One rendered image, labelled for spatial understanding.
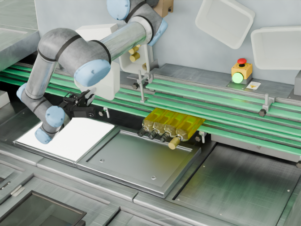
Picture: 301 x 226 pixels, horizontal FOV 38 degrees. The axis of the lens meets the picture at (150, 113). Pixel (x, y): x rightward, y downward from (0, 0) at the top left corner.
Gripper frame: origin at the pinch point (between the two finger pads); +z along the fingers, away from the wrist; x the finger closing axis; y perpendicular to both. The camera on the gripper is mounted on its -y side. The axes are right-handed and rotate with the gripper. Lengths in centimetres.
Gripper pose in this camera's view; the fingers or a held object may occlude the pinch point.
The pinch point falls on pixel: (95, 90)
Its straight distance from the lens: 203.6
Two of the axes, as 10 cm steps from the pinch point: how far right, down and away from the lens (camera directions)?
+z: 5.3, -6.1, 5.9
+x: 0.7, 7.2, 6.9
